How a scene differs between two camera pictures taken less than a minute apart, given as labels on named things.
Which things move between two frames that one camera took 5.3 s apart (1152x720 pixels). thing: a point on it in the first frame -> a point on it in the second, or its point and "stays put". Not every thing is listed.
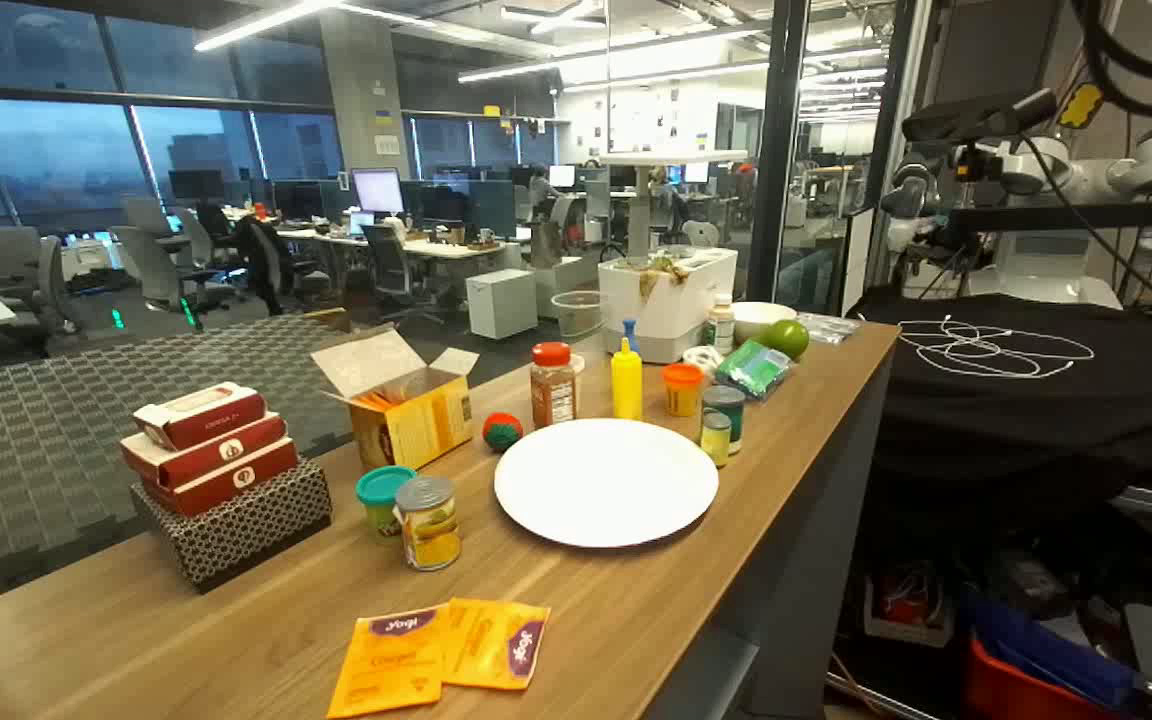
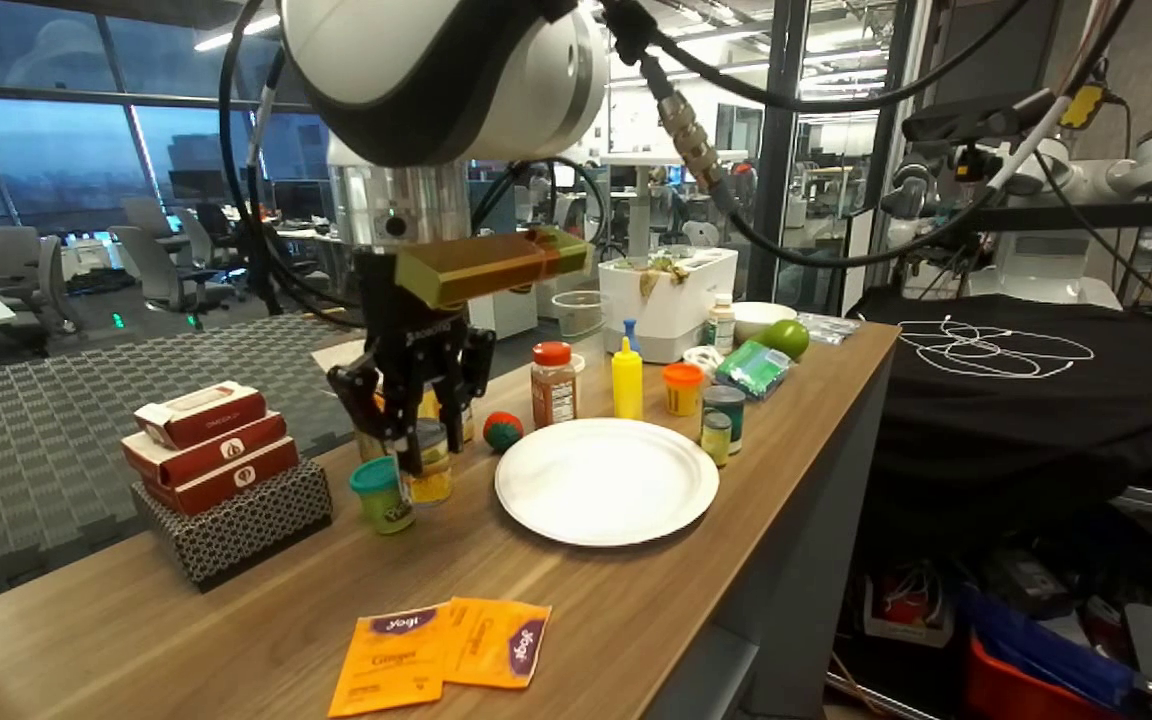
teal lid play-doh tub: x=383 y=488 stays put
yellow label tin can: x=428 y=525 -> x=428 y=464
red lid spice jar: x=553 y=376 stays put
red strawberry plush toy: x=503 y=429 stays put
